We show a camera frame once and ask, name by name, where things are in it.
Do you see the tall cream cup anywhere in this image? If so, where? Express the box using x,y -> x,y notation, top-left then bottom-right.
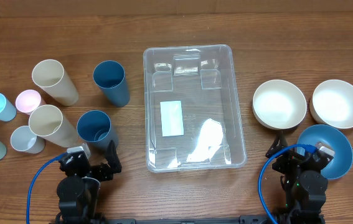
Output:
32,59 -> 79,106
29,105 -> 78,147

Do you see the white label in bin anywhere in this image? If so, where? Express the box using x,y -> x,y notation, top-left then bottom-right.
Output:
160,101 -> 184,137

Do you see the right blue cable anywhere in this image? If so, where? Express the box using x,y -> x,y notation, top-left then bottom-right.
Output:
258,143 -> 319,224

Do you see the tall cream cup front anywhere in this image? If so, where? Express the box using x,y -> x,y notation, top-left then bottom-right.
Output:
29,105 -> 78,147

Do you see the clear plastic storage bin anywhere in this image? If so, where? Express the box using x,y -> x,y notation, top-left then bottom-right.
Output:
143,44 -> 247,173

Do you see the tall dark blue cup front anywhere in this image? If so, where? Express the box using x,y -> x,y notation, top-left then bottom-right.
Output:
77,110 -> 119,151

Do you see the cream bowl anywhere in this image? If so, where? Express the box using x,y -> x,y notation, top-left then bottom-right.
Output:
252,80 -> 308,130
309,80 -> 353,129

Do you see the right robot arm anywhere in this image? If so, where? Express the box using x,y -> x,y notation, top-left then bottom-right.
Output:
258,131 -> 335,223

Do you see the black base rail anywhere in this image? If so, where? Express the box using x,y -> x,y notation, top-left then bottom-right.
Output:
105,215 -> 271,224

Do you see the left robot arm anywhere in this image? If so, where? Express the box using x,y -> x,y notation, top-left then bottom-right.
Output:
55,140 -> 122,223

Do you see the small pink cup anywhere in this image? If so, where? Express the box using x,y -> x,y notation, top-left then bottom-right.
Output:
15,90 -> 46,115

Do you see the tall dark blue cup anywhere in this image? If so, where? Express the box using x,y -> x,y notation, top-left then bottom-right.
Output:
77,110 -> 119,151
93,60 -> 130,107

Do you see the small grey cup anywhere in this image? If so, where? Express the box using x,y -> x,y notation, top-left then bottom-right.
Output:
10,126 -> 45,154

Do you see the blue bowl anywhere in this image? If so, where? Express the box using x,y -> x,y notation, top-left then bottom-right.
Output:
297,124 -> 353,180

